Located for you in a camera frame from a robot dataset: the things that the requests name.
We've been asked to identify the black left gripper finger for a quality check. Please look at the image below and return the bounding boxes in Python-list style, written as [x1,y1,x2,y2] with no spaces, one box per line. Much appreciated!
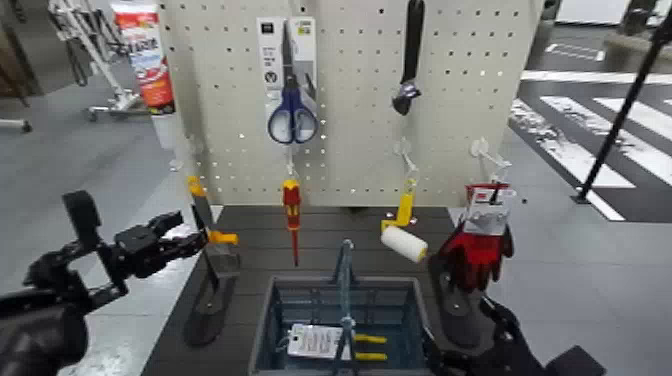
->
[156,229,209,262]
[147,210,185,237]

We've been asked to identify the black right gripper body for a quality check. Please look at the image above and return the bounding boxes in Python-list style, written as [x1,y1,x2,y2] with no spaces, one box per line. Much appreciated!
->
[452,343,537,376]

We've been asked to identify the grey concrete block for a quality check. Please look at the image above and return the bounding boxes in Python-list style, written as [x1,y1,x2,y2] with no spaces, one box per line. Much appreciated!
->
[602,32,672,75]

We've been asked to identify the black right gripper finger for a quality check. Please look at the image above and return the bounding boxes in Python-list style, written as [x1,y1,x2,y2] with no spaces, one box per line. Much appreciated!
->
[479,295,543,371]
[421,324,459,376]

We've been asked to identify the white scissors packaging card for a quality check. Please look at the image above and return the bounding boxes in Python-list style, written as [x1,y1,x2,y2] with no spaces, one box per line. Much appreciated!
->
[257,17,318,106]

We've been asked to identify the red white rolled banner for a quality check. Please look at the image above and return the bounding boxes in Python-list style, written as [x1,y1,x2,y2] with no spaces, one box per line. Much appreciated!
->
[111,0,178,116]

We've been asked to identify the yellow handled paint roller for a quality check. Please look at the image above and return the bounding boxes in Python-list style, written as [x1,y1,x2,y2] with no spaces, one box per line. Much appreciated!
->
[380,178,430,264]

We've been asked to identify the white stand leg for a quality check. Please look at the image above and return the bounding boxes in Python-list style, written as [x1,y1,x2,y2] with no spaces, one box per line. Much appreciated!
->
[0,117,34,134]

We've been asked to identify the black adjustable wrench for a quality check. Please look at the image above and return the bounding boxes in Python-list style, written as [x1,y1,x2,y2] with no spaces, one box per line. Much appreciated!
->
[391,0,425,117]

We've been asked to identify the clear plastic pegboard hook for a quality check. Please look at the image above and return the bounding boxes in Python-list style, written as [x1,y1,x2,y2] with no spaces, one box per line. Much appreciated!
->
[393,137,420,182]
[470,137,513,185]
[284,144,300,181]

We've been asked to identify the red yellow screwdriver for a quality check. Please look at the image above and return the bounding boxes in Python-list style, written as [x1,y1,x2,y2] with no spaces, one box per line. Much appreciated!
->
[282,179,304,267]

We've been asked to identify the yellow handled pliers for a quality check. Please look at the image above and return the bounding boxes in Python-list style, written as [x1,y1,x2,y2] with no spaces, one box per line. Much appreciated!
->
[353,332,390,363]

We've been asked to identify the brown wooden furniture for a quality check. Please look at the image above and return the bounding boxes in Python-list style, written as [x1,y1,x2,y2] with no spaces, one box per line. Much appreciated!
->
[0,0,44,101]

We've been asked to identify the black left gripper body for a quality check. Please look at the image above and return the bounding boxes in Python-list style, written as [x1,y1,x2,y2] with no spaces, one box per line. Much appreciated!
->
[112,222,165,281]

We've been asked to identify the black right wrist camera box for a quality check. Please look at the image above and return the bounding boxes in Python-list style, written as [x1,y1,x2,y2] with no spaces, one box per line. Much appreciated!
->
[544,344,607,376]

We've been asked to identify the grey blue crate with handle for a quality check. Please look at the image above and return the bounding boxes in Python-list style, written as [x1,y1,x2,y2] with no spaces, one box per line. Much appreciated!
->
[249,238,442,376]

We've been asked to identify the blue handled scissors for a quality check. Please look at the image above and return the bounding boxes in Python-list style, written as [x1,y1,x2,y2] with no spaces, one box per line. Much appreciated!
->
[267,20,320,146]

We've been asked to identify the black slanted pole stand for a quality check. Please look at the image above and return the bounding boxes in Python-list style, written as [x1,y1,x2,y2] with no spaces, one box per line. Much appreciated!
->
[571,10,672,206]

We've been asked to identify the beige perforated pegboard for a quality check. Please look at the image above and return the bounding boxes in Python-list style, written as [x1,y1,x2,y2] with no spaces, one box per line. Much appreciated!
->
[157,0,545,209]

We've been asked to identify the grey red glove label card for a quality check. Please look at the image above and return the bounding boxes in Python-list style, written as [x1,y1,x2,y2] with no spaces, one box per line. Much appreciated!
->
[461,181,514,237]

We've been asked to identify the red black work gloves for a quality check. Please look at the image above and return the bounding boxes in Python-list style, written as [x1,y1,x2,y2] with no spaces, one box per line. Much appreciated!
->
[434,220,516,293]

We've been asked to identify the white background panel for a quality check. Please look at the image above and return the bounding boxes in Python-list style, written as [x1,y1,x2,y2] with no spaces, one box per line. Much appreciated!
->
[555,0,631,26]

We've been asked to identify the white metal wheeled stand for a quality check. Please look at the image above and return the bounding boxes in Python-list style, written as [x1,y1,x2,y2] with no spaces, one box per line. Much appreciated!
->
[48,0,151,124]

